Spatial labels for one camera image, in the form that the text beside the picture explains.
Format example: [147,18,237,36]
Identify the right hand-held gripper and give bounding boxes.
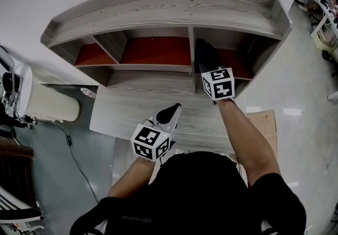
[198,63,236,101]

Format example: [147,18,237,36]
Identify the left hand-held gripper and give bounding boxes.
[131,103,183,162]

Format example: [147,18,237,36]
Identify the grey wooden shelf unit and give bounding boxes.
[40,0,293,100]

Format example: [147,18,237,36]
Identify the person's left forearm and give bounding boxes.
[107,156,156,200]

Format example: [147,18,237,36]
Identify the person's right forearm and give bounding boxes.
[216,98,282,190]

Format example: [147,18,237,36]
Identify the light wood-grain table top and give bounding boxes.
[89,92,249,154]

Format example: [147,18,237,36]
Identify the white office desk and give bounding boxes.
[301,0,338,100]

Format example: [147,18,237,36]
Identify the clear plastic bottle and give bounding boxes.
[80,87,96,99]

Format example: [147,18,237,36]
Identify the person's black shirt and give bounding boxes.
[70,151,307,235]

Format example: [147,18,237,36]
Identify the cream cylindrical appliance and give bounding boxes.
[14,64,81,124]

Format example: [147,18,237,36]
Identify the brown wooden cabinet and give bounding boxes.
[0,136,35,211]

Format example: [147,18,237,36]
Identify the white slatted rack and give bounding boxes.
[0,186,44,232]

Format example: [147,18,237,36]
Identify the black power cable with adapter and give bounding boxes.
[26,119,100,204]

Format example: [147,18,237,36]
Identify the white device with cables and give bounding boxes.
[0,45,34,124]

